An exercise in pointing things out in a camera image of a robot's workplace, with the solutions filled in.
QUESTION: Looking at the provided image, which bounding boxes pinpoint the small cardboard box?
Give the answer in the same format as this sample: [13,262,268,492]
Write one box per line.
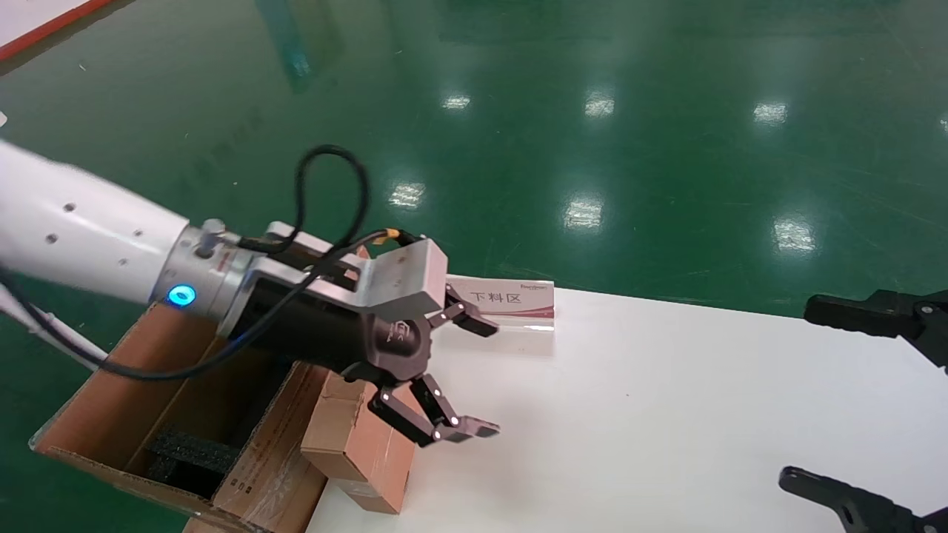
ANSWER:
[300,368,423,515]

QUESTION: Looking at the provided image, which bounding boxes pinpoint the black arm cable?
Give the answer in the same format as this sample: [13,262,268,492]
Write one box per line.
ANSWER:
[0,144,424,383]

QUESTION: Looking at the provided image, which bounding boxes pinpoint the black foam insert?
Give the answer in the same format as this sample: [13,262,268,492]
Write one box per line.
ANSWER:
[144,429,245,497]

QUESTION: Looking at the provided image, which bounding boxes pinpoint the acrylic sign with red print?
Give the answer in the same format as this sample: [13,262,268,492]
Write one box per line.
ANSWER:
[444,275,556,332]

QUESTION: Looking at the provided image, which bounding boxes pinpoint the white plastic pipe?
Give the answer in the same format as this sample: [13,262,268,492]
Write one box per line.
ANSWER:
[0,285,108,371]

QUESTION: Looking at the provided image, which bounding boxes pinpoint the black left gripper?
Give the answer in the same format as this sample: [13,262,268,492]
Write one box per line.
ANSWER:
[230,281,501,449]

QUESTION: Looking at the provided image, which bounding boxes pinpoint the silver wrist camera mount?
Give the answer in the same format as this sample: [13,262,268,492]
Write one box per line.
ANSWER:
[244,221,450,324]

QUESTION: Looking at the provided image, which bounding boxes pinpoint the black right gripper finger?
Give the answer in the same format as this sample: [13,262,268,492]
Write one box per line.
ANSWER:
[805,290,948,371]
[779,466,948,533]

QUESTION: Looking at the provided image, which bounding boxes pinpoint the large cardboard box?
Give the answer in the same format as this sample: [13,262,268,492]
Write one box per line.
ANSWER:
[30,248,415,533]

